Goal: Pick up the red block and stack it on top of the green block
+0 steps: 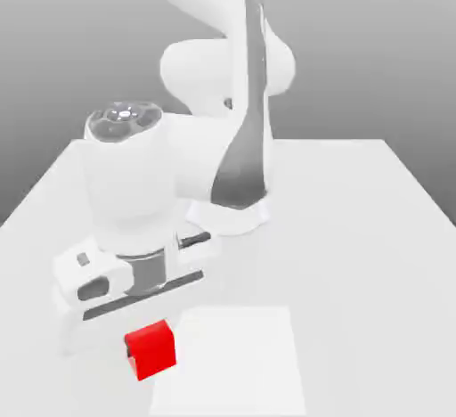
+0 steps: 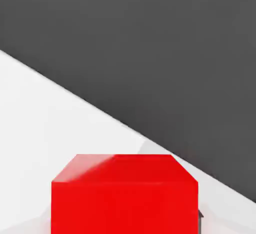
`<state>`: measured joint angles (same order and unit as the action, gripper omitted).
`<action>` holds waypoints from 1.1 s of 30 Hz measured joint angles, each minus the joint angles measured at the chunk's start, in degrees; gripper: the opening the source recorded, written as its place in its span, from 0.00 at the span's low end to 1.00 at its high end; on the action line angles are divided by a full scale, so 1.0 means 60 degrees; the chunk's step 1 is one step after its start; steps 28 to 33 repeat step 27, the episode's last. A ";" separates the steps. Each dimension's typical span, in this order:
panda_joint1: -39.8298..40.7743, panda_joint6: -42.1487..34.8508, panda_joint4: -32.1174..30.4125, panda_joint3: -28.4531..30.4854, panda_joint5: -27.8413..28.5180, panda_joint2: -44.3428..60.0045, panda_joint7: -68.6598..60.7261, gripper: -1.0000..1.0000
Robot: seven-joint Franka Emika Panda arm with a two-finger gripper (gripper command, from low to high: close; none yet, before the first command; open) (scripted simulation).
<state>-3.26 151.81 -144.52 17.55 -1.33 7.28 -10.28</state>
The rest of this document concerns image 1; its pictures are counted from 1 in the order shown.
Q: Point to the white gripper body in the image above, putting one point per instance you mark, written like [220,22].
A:
[142,312]

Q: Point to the small red cube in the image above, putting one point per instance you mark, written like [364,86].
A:
[153,351]

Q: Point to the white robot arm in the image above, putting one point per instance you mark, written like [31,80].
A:
[142,181]

